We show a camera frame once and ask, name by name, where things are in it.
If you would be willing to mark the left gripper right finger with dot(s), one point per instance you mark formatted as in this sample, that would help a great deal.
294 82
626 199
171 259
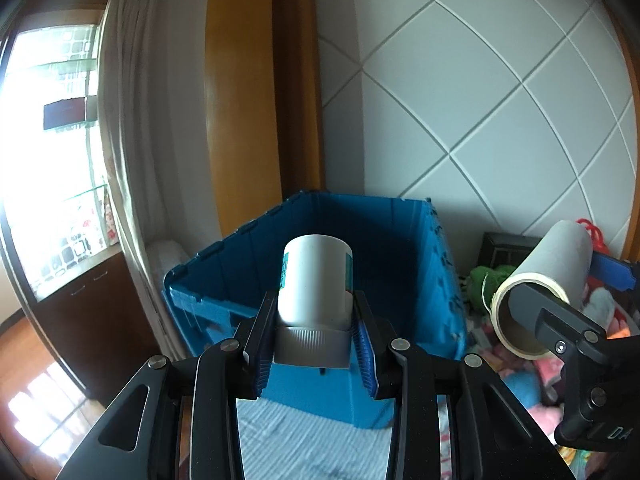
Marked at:
393 369

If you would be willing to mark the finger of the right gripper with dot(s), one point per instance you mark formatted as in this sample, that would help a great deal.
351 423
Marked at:
554 324
621 275

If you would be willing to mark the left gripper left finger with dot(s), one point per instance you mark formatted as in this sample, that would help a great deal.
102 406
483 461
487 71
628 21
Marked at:
235 369

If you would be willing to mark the white paper roll tube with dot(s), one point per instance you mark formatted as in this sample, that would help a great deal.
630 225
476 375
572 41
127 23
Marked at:
559 264

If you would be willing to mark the white bottle teal label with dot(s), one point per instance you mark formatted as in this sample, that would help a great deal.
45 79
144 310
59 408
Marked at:
315 303

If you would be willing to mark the red plastic handbag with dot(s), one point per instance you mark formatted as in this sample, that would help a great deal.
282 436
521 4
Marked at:
596 236

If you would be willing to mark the green plush toy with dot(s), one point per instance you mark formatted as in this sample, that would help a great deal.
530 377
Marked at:
482 283

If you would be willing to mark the black box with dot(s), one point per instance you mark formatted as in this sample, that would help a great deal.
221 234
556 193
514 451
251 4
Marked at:
501 249

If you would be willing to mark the blue plastic storage crate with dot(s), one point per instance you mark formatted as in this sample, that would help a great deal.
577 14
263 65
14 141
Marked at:
400 261

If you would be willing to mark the dark wooden cabinet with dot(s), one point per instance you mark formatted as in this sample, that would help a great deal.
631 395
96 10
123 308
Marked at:
96 325

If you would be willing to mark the white curtain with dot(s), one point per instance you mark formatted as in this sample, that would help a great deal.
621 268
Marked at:
125 126

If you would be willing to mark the wooden headboard frame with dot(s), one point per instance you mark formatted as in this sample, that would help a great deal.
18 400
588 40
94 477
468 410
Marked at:
263 106

